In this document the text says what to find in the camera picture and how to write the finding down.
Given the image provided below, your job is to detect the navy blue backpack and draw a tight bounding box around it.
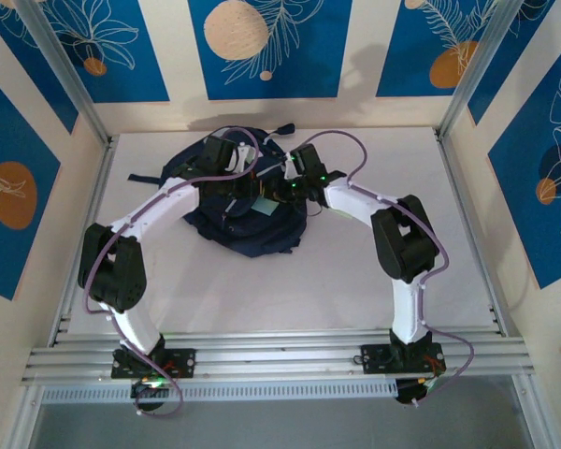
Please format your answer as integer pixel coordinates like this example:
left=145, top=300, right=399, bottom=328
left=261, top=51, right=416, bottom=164
left=128, top=122, right=308, bottom=258

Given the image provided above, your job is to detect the black controller board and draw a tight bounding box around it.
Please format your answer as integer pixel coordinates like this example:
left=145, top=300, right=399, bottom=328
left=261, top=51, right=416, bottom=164
left=130, top=378, right=174, bottom=413
left=395, top=376, right=443, bottom=407

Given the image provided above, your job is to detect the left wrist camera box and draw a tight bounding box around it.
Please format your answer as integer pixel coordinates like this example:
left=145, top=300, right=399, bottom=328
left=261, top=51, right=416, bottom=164
left=231, top=141, right=257, bottom=175

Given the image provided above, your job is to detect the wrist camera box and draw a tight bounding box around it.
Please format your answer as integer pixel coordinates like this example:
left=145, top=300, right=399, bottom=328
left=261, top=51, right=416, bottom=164
left=231, top=141, right=257, bottom=175
left=281, top=150, right=299, bottom=181

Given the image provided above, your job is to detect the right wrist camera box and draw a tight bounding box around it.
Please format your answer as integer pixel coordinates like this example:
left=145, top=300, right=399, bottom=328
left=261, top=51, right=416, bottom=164
left=281, top=150, right=299, bottom=181

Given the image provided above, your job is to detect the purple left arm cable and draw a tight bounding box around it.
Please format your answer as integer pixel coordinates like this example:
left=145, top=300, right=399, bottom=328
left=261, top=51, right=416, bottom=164
left=82, top=126, right=262, bottom=418

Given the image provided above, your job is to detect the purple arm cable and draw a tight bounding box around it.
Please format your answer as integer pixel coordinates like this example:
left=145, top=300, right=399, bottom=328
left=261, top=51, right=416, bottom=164
left=82, top=126, right=262, bottom=418
left=301, top=130, right=476, bottom=407

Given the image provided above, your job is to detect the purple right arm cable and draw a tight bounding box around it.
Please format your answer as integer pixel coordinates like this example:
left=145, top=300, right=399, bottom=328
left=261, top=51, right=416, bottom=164
left=301, top=130, right=476, bottom=407

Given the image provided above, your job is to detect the aluminium rail beam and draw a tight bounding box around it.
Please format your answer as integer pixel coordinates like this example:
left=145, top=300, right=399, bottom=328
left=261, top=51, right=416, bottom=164
left=21, top=329, right=537, bottom=387

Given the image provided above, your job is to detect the aluminium frame post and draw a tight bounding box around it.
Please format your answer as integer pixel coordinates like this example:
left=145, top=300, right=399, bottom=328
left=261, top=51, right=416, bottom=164
left=437, top=0, right=525, bottom=141
left=16, top=0, right=112, bottom=147

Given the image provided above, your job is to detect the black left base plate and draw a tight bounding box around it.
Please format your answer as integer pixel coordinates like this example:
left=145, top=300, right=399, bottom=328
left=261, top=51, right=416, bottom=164
left=110, top=348, right=197, bottom=380

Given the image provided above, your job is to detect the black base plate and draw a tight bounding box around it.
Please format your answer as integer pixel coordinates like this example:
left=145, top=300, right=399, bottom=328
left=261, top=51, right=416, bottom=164
left=360, top=343, right=446, bottom=375
left=110, top=348, right=197, bottom=380

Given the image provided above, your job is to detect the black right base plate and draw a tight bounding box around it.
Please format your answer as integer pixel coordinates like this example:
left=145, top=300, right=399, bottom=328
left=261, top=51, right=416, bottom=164
left=360, top=343, right=446, bottom=375

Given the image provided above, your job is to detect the grey slotted cable duct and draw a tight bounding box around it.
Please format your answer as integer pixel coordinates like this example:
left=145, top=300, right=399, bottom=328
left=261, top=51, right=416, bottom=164
left=41, top=379, right=398, bottom=404

